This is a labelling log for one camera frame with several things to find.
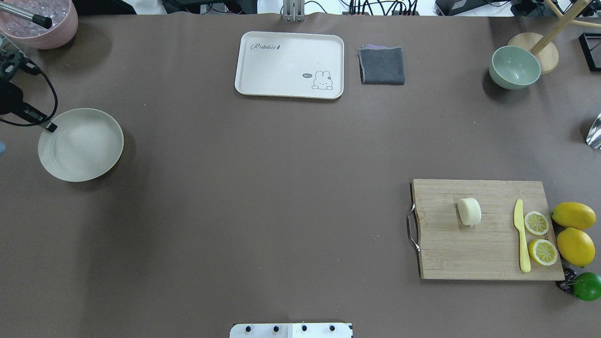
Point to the white steamed bun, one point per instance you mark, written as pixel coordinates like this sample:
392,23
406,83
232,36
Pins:
469,211

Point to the round cream plate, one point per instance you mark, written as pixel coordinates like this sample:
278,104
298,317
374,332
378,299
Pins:
86,144

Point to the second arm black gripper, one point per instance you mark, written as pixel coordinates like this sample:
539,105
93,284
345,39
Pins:
13,60

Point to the cream rabbit tray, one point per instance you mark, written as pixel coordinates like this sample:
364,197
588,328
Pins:
291,65

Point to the mirror tray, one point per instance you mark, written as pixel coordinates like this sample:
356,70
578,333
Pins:
591,47

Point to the folded grey cloth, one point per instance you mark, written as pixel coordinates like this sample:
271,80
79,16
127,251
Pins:
381,65

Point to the bamboo cutting board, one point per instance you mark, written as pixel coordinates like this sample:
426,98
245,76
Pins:
449,250

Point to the green bowl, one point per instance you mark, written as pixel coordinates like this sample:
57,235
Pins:
514,68

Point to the right lemon half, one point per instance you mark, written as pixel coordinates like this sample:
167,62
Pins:
536,223

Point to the lemon half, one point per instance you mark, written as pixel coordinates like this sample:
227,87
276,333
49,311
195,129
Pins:
543,252
536,223

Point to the yellow plastic knife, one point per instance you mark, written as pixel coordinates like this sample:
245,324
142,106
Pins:
518,222

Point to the left lemon half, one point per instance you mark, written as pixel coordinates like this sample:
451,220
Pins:
543,252

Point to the wooden cup rack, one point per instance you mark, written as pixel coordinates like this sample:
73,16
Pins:
542,47

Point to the whole lemon right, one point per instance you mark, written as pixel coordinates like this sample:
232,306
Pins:
573,215

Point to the whole lemon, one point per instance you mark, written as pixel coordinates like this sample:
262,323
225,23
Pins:
576,247
573,215

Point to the pink bowl with ice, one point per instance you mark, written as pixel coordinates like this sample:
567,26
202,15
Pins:
64,17

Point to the whole lemon left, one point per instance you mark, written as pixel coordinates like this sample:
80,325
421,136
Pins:
576,247

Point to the metal scoop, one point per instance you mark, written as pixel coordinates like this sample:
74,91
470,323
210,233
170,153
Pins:
593,137

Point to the black tipped metal tool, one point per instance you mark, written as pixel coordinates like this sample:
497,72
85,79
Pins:
39,20

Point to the green lime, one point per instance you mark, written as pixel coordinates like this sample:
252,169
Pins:
587,286

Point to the aluminium frame post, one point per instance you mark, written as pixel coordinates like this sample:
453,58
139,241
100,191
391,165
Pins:
293,11

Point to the white camera pole base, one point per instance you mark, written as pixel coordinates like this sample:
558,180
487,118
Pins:
292,330

